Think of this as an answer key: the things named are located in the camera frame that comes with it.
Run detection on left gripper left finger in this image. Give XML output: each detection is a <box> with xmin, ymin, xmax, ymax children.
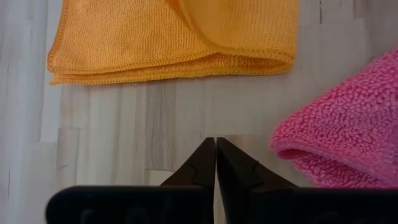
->
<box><xmin>160</xmin><ymin>137</ymin><xmax>216</xmax><ymax>224</ymax></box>

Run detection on pink microfiber towel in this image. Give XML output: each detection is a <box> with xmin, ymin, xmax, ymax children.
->
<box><xmin>269</xmin><ymin>45</ymin><xmax>398</xmax><ymax>190</ymax></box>

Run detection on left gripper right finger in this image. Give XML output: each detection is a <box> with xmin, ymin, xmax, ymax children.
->
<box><xmin>216</xmin><ymin>137</ymin><xmax>299</xmax><ymax>224</ymax></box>

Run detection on orange microfiber towel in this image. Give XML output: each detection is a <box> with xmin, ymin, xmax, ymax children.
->
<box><xmin>46</xmin><ymin>0</ymin><xmax>300</xmax><ymax>86</ymax></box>

